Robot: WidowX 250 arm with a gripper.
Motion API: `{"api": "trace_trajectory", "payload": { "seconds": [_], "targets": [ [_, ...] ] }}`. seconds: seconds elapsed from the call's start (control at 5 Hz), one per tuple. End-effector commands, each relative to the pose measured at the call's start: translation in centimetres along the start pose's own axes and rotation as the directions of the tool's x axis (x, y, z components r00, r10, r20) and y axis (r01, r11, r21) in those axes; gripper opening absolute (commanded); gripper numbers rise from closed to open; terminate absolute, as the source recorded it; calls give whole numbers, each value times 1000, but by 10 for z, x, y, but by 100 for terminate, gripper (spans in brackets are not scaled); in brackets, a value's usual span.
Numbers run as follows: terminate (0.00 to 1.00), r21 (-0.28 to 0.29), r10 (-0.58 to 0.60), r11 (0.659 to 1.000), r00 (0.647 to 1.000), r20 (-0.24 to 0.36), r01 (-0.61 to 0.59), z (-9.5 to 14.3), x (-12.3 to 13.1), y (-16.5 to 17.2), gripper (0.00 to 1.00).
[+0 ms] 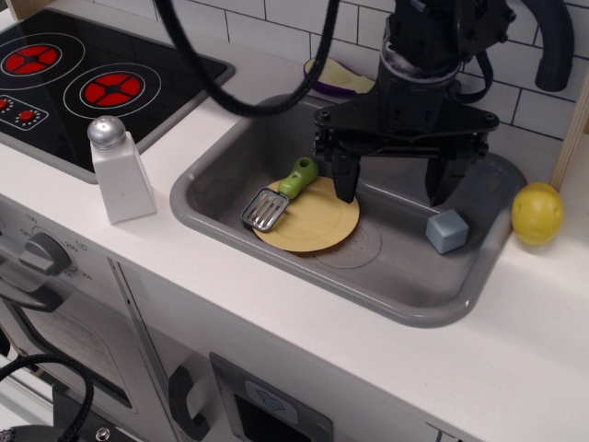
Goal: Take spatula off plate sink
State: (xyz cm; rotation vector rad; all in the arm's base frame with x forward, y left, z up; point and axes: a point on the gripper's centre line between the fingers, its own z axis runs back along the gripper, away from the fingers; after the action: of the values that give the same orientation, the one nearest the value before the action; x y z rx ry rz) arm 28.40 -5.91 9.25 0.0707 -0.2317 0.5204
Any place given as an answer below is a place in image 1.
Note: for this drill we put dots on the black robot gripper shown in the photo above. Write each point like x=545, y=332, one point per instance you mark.
x=412, y=110

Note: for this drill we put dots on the green handled grey spatula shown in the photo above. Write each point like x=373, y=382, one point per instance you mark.
x=267, y=206

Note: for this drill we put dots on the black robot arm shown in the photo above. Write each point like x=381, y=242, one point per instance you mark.
x=434, y=30

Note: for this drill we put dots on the yellow plastic plate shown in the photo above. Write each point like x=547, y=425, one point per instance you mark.
x=315, y=220

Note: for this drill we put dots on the grey blue cube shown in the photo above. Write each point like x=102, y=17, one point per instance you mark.
x=447, y=231

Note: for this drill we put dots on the purple toy eggplant half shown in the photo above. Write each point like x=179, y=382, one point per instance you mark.
x=337, y=80

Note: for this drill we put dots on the yellow toy lemon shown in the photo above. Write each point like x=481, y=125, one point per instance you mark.
x=537, y=214

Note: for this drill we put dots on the dark grey faucet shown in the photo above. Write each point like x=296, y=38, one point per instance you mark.
x=556, y=29

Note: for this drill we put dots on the white salt shaker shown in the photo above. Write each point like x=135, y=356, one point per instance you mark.
x=125, y=188

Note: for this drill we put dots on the grey dishwasher panel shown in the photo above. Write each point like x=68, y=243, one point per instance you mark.
x=257, y=411

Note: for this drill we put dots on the black toy stovetop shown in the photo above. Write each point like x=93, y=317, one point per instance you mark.
x=60, y=72

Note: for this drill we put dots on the grey oven knob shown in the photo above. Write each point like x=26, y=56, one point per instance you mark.
x=45, y=255

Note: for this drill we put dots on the wooden shelf post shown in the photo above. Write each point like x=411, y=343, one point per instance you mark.
x=575, y=131

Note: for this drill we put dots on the dark grey cabinet handle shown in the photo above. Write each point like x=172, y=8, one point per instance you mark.
x=179, y=386

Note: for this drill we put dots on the grey oven door handle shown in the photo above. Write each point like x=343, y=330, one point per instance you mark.
x=27, y=289

